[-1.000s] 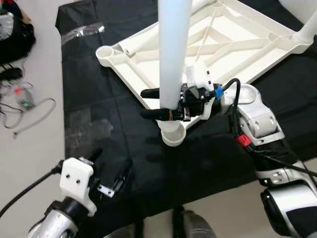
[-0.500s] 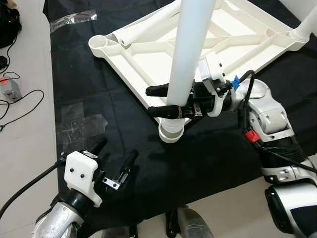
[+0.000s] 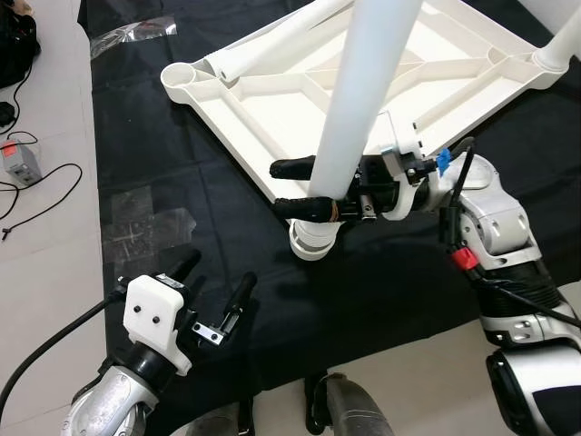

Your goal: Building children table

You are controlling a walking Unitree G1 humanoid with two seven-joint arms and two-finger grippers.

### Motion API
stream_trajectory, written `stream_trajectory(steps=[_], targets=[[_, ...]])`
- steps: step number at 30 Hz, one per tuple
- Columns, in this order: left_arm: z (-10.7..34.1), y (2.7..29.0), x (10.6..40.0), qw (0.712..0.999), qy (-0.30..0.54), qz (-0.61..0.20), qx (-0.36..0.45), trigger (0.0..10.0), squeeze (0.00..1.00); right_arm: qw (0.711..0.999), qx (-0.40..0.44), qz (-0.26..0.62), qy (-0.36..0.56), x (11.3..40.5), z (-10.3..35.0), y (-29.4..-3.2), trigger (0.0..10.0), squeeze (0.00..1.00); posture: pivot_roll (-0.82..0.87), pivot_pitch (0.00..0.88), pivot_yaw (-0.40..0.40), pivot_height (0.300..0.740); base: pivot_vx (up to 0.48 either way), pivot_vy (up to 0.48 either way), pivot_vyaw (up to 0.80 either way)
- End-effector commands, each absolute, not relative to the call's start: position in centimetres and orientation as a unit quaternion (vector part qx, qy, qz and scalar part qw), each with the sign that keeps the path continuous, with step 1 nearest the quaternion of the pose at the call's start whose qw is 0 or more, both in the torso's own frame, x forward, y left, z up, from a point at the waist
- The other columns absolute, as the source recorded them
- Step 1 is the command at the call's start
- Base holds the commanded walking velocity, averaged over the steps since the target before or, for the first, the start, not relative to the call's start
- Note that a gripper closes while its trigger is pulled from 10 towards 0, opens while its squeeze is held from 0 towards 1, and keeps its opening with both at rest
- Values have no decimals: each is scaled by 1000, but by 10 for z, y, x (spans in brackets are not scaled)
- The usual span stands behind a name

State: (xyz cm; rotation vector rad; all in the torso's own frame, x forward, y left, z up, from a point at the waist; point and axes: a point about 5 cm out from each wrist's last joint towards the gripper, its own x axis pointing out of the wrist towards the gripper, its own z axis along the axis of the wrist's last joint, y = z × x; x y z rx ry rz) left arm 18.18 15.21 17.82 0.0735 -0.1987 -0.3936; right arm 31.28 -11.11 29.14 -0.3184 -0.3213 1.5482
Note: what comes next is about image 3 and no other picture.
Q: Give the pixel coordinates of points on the black cloth cover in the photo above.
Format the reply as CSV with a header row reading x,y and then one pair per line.
x,y
381,300

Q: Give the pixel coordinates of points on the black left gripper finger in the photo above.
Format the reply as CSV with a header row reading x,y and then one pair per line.
x,y
242,292
186,266

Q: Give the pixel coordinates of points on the grey robot right foot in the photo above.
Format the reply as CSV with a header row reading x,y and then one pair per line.
x,y
354,409

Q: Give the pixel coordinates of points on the white plastic table top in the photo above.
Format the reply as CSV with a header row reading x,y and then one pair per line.
x,y
272,118

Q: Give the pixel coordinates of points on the clear tape patch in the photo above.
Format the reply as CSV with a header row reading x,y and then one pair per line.
x,y
145,227

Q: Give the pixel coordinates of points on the clear plastic wrapper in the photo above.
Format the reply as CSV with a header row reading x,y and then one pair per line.
x,y
132,36

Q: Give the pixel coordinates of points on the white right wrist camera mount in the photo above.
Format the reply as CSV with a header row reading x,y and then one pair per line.
x,y
404,136

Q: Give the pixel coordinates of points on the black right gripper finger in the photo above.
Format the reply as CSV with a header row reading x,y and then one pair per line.
x,y
292,168
309,208

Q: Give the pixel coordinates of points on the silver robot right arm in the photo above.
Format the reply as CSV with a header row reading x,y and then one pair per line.
x,y
499,227

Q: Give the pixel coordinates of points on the grey small charger box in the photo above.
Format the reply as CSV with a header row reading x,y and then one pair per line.
x,y
18,165

